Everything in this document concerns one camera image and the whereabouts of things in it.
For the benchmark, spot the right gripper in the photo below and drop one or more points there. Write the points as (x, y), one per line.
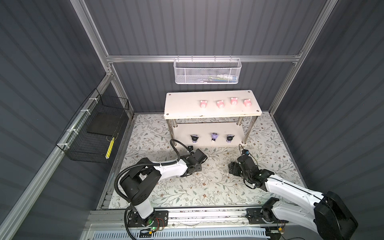
(233, 168)

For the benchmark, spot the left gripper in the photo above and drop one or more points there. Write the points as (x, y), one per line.
(199, 168)

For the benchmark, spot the pink pig toy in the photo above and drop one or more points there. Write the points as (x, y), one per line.
(234, 101)
(220, 104)
(203, 104)
(247, 102)

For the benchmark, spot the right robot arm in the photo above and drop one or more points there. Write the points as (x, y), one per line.
(325, 214)

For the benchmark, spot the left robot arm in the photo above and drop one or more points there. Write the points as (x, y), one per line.
(135, 183)

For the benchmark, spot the white two-tier shelf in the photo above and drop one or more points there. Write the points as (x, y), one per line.
(185, 117)

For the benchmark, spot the yellow marker pen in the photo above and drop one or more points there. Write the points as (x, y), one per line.
(110, 148)

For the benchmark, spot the markers in white basket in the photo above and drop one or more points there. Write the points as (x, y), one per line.
(219, 79)

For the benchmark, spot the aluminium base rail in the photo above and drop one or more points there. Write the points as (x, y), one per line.
(216, 216)

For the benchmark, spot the white wire basket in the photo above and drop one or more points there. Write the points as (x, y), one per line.
(188, 70)

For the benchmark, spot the black wire basket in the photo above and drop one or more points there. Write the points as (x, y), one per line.
(87, 138)

